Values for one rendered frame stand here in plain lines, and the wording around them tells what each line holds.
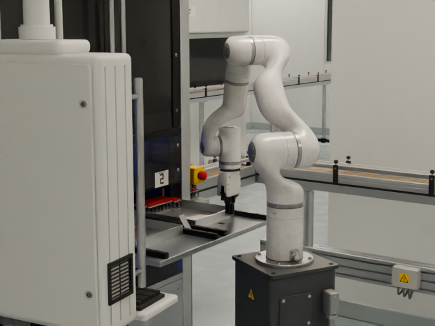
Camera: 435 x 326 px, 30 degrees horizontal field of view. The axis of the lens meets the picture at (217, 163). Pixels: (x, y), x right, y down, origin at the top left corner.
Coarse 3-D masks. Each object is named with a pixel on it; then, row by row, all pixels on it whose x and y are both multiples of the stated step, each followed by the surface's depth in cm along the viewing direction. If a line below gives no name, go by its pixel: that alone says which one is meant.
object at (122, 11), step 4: (120, 0) 282; (124, 0) 283; (120, 4) 282; (124, 4) 283; (120, 8) 283; (124, 8) 283; (120, 12) 283; (124, 12) 283; (120, 16) 283; (124, 16) 283; (120, 20) 283; (124, 20) 284; (120, 24) 284; (124, 24) 284; (120, 28) 284; (124, 28) 284; (120, 32) 284; (124, 32) 284; (120, 36) 284; (124, 36) 284; (120, 40) 285; (124, 40) 285; (120, 44) 285; (124, 44) 285; (120, 48) 285; (124, 48) 285; (120, 52) 286; (124, 52) 285
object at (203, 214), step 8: (184, 200) 330; (184, 208) 329; (192, 208) 329; (200, 208) 327; (208, 208) 324; (216, 208) 322; (224, 208) 320; (136, 216) 312; (152, 216) 308; (160, 216) 306; (168, 216) 303; (176, 216) 316; (192, 216) 316; (200, 216) 316; (208, 216) 303; (216, 216) 307; (224, 216) 312; (232, 216) 317; (200, 224) 299; (208, 224) 304
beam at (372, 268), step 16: (320, 256) 389; (336, 256) 386; (352, 256) 380; (368, 256) 378; (384, 256) 378; (336, 272) 387; (352, 272) 381; (368, 272) 376; (384, 272) 372; (432, 272) 358; (400, 288) 368; (432, 288) 360
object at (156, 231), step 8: (136, 224) 302; (152, 224) 297; (160, 224) 295; (168, 224) 293; (176, 224) 291; (152, 232) 292; (160, 232) 280; (168, 232) 283; (176, 232) 287; (152, 240) 276; (160, 240) 280
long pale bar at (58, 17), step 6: (54, 0) 256; (60, 0) 256; (54, 6) 256; (60, 6) 256; (54, 12) 256; (60, 12) 256; (54, 18) 257; (60, 18) 257; (60, 24) 257; (60, 30) 257; (60, 36) 257
